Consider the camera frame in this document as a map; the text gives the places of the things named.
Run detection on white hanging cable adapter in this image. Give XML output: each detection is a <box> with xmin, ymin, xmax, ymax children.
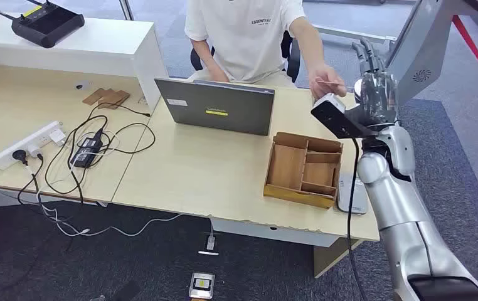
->
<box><xmin>197</xmin><ymin>219</ymin><xmax>220</xmax><ymax>256</ymax></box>

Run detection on wooden organizer box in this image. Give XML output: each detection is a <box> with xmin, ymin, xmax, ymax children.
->
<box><xmin>263</xmin><ymin>131</ymin><xmax>344</xmax><ymax>210</ymax></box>

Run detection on beige desk leg panel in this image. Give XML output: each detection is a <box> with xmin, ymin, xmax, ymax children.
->
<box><xmin>314</xmin><ymin>237</ymin><xmax>364</xmax><ymax>279</ymax></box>

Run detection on black plug cable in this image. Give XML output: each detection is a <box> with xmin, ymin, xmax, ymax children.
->
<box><xmin>11</xmin><ymin>149</ymin><xmax>45</xmax><ymax>205</ymax></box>

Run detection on thin wooden plate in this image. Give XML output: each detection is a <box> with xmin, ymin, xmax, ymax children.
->
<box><xmin>97</xmin><ymin>90</ymin><xmax>131</xmax><ymax>110</ymax></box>
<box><xmin>82</xmin><ymin>87</ymin><xmax>108</xmax><ymax>107</ymax></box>

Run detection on white plug cable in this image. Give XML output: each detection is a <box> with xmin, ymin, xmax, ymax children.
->
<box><xmin>0</xmin><ymin>143</ymin><xmax>186</xmax><ymax>238</ymax></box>

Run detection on black power adapter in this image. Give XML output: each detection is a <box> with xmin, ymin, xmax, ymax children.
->
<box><xmin>69</xmin><ymin>132</ymin><xmax>105</xmax><ymax>169</ymax></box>

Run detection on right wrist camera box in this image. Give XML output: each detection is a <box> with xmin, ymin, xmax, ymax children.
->
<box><xmin>310</xmin><ymin>93</ymin><xmax>377</xmax><ymax>140</ymax></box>

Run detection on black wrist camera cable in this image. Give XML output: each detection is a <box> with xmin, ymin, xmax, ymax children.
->
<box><xmin>346</xmin><ymin>137</ymin><xmax>369</xmax><ymax>301</ymax></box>

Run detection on white plug-in charger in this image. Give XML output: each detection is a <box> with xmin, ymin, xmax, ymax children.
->
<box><xmin>49</xmin><ymin>127</ymin><xmax>68</xmax><ymax>147</ymax></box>

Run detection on grey metal pole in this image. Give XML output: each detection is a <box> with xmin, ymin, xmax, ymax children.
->
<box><xmin>118</xmin><ymin>0</ymin><xmax>135</xmax><ymax>21</ymax></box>

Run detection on black adapter cable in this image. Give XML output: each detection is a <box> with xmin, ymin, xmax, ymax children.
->
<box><xmin>44</xmin><ymin>102</ymin><xmax>157</xmax><ymax>205</ymax></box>

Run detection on grey card reader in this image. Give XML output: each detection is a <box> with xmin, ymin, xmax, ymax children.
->
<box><xmin>336</xmin><ymin>172</ymin><xmax>369</xmax><ymax>216</ymax></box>

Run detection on grey kiosk stand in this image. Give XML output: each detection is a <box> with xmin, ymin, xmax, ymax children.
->
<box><xmin>386</xmin><ymin>0</ymin><xmax>478</xmax><ymax>107</ymax></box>

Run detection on person's left hand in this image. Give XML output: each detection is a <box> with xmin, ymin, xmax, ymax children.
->
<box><xmin>307</xmin><ymin>63</ymin><xmax>348</xmax><ymax>100</ymax></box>

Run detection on white desk shelf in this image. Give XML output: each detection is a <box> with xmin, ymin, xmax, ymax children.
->
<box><xmin>0</xmin><ymin>9</ymin><xmax>169</xmax><ymax>113</ymax></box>

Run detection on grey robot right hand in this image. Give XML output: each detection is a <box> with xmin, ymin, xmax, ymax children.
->
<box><xmin>350</xmin><ymin>37</ymin><xmax>400</xmax><ymax>127</ymax></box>

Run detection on black remote controller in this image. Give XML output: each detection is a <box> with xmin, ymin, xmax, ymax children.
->
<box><xmin>0</xmin><ymin>0</ymin><xmax>86</xmax><ymax>50</ymax></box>

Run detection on white power strip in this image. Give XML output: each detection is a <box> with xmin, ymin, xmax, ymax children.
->
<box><xmin>0</xmin><ymin>120</ymin><xmax>67</xmax><ymax>171</ymax></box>

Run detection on person's right hand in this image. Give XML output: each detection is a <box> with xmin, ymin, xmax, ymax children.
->
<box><xmin>208</xmin><ymin>66</ymin><xmax>231</xmax><ymax>83</ymax></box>

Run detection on small silver floor device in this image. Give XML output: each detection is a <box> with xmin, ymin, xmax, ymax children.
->
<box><xmin>188</xmin><ymin>272</ymin><xmax>216</xmax><ymax>301</ymax></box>

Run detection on grey laptop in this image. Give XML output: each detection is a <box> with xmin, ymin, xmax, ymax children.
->
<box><xmin>154</xmin><ymin>77</ymin><xmax>276</xmax><ymax>137</ymax></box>

